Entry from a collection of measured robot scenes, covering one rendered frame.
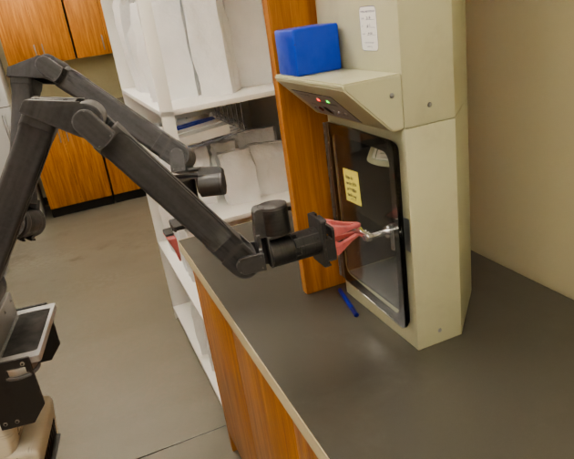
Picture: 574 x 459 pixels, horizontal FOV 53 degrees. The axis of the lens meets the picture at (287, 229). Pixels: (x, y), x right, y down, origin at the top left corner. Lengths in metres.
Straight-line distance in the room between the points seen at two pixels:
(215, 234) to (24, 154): 0.35
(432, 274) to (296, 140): 0.45
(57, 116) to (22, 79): 0.54
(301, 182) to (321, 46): 0.36
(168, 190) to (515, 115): 0.85
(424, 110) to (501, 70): 0.46
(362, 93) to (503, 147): 0.61
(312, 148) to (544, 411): 0.75
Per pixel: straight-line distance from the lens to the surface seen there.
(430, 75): 1.09
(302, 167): 1.40
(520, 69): 1.47
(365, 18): 1.13
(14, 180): 1.07
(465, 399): 1.14
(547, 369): 1.23
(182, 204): 1.06
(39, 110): 1.03
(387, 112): 1.04
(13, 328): 1.49
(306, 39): 1.19
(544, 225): 1.50
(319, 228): 1.13
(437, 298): 1.23
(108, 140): 1.01
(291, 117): 1.36
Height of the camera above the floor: 1.65
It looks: 21 degrees down
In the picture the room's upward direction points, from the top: 8 degrees counter-clockwise
